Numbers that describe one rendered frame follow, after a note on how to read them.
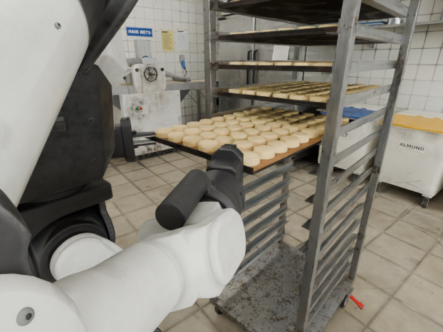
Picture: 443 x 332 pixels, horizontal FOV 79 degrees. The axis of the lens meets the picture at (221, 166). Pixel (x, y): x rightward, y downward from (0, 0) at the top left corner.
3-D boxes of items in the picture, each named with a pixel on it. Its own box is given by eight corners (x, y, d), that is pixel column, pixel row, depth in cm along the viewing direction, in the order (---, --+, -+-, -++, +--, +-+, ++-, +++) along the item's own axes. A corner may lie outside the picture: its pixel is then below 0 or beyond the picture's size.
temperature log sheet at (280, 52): (288, 60, 285) (291, 28, 274) (287, 60, 283) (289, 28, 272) (273, 60, 301) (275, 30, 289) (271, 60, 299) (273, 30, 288)
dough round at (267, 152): (278, 155, 62) (279, 147, 62) (267, 161, 59) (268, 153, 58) (260, 151, 65) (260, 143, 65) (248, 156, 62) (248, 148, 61)
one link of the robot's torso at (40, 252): (40, 309, 42) (19, 248, 38) (19, 267, 51) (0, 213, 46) (118, 266, 51) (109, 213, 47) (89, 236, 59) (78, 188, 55)
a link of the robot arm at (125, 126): (135, 167, 71) (86, 172, 68) (135, 155, 80) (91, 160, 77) (128, 120, 67) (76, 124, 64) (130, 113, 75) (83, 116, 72)
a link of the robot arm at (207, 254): (250, 251, 34) (215, 315, 21) (187, 257, 37) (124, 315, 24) (240, 201, 34) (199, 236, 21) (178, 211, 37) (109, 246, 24)
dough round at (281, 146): (265, 152, 65) (265, 144, 64) (268, 146, 69) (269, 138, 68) (286, 154, 63) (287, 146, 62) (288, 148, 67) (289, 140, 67)
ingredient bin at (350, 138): (311, 171, 320) (320, 107, 292) (337, 159, 359) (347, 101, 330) (356, 186, 282) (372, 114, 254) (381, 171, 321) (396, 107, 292)
